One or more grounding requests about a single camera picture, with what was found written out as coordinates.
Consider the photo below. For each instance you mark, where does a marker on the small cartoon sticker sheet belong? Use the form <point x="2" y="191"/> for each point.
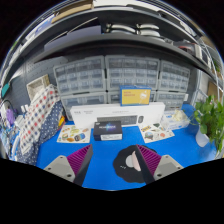
<point x="73" y="134"/>

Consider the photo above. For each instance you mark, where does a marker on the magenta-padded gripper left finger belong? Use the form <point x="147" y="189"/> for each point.
<point x="58" y="166"/>

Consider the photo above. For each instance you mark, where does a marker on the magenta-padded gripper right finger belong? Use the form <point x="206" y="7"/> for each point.
<point x="168" y="166"/>

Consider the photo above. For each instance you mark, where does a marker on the white polka dot cloth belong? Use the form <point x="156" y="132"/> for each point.
<point x="40" y="110"/>

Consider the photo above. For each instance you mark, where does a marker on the dark shelf unit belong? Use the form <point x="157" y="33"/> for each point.
<point x="116" y="40"/>

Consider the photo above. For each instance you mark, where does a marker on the yellow box with blue edge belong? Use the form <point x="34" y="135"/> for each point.
<point x="133" y="96"/>

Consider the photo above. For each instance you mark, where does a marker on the white blue tissue box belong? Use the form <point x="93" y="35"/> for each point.
<point x="176" y="123"/>

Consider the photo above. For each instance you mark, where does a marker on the small black cardboard box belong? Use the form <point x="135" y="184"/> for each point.
<point x="106" y="128"/>

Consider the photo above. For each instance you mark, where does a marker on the large blue desk mat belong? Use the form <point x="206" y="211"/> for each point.
<point x="103" y="160"/>

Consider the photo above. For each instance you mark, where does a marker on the large cartoon sticker sheet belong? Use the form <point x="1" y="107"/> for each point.
<point x="156" y="133"/>

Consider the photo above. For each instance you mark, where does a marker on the navy polka dot cloth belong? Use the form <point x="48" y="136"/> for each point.
<point x="50" y="133"/>

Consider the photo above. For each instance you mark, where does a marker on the white keyboard packaging box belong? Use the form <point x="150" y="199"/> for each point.
<point x="100" y="110"/>

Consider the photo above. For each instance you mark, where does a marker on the white woven basket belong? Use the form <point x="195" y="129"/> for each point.
<point x="38" y="86"/>

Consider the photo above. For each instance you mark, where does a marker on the black fuzzy creature mouse pad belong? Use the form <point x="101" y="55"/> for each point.
<point x="121" y="163"/>

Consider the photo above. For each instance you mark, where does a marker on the green plant in white pot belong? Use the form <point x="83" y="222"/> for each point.
<point x="210" y="116"/>

